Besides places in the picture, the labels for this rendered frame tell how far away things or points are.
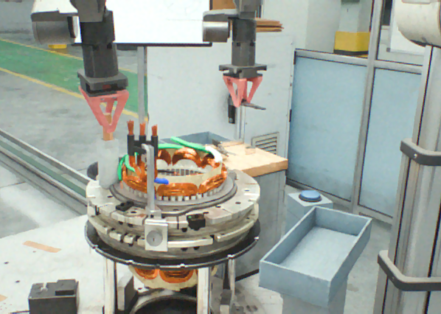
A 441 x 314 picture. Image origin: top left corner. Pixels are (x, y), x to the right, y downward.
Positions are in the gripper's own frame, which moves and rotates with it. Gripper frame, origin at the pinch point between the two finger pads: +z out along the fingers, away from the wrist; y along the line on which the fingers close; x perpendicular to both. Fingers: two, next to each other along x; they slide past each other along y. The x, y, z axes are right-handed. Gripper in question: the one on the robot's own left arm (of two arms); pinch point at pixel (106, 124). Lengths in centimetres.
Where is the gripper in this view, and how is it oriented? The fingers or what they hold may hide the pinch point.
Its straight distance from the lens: 96.0
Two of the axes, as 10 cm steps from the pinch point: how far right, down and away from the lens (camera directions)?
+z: 0.1, 9.2, 3.9
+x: 9.0, -1.8, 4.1
